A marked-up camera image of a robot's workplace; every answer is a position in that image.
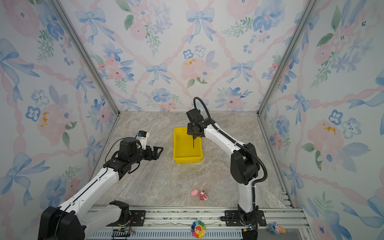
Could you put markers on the blue pink ice-cream toy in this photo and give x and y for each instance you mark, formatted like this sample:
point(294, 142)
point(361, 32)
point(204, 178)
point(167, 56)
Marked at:
point(277, 229)

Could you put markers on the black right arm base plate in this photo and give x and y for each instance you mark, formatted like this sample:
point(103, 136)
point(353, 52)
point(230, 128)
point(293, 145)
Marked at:
point(240, 218)

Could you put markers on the yellow plastic bin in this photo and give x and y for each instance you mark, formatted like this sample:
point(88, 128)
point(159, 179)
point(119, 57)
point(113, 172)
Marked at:
point(183, 151)

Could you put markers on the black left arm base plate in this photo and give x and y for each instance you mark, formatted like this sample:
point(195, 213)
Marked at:
point(136, 218)

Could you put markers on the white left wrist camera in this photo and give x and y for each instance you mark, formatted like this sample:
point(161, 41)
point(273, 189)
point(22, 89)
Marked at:
point(143, 138)

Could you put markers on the aluminium corner post left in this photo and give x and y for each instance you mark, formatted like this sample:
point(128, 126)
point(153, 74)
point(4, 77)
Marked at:
point(85, 57)

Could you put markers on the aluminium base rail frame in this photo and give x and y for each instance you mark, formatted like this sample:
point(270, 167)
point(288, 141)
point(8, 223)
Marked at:
point(174, 223)

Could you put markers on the aluminium corner post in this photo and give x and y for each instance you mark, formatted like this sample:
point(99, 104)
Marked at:
point(85, 57)
point(291, 47)

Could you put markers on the aluminium corner post right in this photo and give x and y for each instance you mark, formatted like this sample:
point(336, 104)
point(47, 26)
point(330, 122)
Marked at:
point(291, 47)

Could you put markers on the pink toy figure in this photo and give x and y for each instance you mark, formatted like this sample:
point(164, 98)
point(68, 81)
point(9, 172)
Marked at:
point(202, 194)

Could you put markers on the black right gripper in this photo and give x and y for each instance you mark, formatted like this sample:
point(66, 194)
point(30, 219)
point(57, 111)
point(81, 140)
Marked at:
point(189, 127)

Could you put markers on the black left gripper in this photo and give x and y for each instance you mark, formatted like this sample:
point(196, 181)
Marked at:
point(155, 155)

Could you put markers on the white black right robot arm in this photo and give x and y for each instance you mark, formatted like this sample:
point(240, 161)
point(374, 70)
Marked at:
point(244, 166)

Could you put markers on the rainbow flower toy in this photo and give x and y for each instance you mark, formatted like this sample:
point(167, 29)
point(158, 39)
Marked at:
point(198, 229)

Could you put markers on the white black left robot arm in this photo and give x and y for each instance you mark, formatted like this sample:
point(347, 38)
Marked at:
point(72, 220)

